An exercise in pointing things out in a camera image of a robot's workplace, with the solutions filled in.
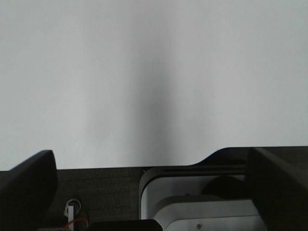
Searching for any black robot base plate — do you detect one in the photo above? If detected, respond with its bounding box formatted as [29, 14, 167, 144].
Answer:
[0, 145, 308, 231]

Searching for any grey connector with red wire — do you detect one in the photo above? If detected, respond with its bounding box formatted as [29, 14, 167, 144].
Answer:
[63, 198, 89, 231]

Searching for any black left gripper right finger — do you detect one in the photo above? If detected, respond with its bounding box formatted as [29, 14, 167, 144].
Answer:
[245, 148, 308, 231]

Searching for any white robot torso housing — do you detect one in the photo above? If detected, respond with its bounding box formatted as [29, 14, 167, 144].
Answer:
[138, 165, 267, 231]

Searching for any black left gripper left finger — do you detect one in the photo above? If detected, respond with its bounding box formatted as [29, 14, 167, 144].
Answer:
[0, 150, 58, 231]

